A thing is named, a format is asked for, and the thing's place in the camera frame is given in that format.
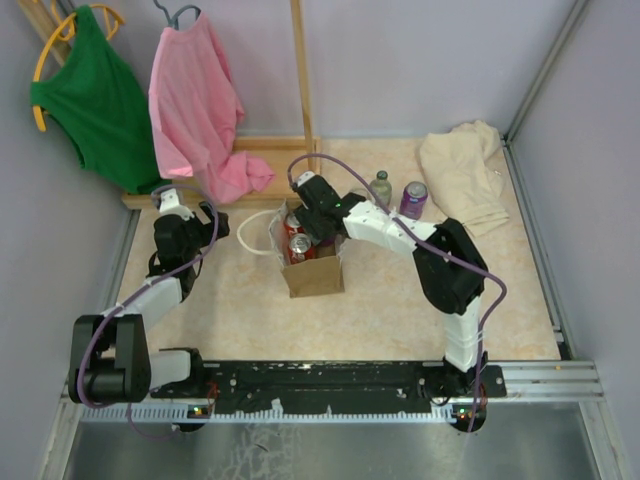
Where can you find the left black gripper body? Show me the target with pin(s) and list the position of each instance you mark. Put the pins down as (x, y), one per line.
(198, 234)

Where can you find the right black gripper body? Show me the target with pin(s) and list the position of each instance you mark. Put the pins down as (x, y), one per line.
(311, 222)

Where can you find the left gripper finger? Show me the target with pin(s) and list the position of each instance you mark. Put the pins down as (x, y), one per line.
(219, 226)
(207, 211)

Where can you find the red soda can front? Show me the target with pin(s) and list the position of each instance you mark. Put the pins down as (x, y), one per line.
(300, 248)

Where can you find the red soda can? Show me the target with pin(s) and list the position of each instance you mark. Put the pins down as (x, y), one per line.
(300, 248)
(291, 225)

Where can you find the clear green-cap bottle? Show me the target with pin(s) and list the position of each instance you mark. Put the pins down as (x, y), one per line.
(382, 187)

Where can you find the purple soda can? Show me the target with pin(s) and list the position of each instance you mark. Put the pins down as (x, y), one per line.
(414, 198)

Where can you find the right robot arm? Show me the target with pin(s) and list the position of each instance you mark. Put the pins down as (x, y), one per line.
(445, 258)

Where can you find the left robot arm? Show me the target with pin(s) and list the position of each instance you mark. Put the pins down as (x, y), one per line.
(110, 360)

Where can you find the red soda can rear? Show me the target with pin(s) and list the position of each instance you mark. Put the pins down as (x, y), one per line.
(291, 225)

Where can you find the wooden clothes rack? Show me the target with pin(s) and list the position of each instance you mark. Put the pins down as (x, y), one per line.
(265, 43)

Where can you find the pink t-shirt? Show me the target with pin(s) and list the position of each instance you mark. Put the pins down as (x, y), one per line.
(194, 111)

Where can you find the beige folded cloth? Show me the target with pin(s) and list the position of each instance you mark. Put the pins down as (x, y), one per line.
(458, 179)

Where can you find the green tank top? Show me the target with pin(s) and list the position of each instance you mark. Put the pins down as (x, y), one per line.
(95, 98)

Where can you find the grey clothes hanger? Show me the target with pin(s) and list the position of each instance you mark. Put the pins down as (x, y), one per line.
(173, 19)

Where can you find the yellow clothes hanger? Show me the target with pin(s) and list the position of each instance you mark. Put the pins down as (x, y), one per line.
(64, 32)

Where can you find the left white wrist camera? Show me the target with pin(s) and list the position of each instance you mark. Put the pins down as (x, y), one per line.
(169, 202)

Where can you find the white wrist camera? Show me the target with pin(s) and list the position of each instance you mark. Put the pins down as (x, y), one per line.
(169, 202)
(303, 178)

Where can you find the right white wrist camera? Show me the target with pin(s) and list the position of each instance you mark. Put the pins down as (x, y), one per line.
(303, 178)

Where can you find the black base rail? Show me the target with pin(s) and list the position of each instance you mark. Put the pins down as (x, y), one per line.
(354, 389)

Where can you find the aluminium frame rail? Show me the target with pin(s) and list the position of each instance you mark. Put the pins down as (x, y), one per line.
(526, 382)

